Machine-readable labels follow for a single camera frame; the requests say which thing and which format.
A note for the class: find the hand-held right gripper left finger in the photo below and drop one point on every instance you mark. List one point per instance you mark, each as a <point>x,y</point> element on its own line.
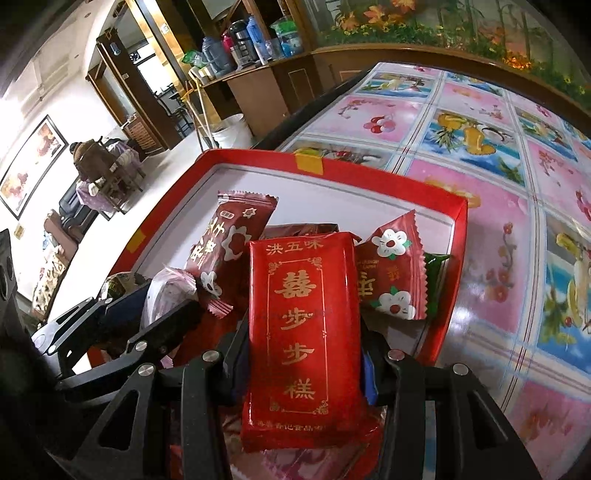
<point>233,369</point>

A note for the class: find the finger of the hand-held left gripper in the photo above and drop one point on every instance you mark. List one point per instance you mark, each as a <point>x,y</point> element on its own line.
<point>161,327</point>
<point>122,302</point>

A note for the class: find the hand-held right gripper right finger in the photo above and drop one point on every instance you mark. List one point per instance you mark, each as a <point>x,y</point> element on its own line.
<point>370,383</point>

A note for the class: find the olive green snack packet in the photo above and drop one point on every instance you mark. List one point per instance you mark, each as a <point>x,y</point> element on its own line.
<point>120,284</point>

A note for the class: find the pink white snack packet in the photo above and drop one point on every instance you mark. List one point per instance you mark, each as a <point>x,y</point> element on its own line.
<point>166,295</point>

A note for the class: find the dark red flower-print packet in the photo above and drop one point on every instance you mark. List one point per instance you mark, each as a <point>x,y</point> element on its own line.
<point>231,240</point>

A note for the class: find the red flower-print triangular packet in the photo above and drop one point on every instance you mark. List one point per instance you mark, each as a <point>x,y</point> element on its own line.
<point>392,272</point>

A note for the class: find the brown snack packet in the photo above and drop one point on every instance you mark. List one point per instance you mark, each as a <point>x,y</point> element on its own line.
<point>295,230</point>

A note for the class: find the red cardboard box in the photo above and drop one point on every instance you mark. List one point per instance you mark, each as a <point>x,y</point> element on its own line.
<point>258,180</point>

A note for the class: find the patterned cushion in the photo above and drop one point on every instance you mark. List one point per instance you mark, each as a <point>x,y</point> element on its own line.
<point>51,284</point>

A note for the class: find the dark sofa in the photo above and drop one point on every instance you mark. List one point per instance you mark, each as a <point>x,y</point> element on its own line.
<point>69,214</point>

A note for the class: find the dining table with cloth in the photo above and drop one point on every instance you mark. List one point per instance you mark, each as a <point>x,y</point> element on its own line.
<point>99,191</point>

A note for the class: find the wooden slatted cabinet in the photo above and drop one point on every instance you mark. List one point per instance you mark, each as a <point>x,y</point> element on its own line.
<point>143,134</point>

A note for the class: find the yellow broom stick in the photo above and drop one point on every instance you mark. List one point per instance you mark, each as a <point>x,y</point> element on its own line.
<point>199,115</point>

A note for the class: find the white bucket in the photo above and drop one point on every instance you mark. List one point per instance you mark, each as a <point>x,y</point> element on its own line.
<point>233,131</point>

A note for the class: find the small green bag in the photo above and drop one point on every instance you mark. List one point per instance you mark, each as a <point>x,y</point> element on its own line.
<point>190,58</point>

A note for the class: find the blue water jug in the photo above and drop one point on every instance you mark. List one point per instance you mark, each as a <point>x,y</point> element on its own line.
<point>213,56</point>

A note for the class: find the wooden counter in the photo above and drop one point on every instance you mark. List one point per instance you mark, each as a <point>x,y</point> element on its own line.
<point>277,87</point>

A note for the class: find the pink bottle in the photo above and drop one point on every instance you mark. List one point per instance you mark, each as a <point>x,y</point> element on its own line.
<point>227,44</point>

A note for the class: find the black thermos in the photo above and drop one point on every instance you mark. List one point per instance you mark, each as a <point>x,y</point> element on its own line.
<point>239,44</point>

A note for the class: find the blue thermos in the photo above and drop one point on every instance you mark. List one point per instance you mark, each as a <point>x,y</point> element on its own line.
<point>256,34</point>

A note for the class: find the green plastic bag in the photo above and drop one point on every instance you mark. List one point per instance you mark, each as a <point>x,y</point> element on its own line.
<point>285,32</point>

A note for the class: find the glass flower display case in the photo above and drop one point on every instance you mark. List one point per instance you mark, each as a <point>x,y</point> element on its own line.
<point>438,23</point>

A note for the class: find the framed wall picture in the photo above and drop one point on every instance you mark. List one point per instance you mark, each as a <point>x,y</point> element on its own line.
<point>27,166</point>

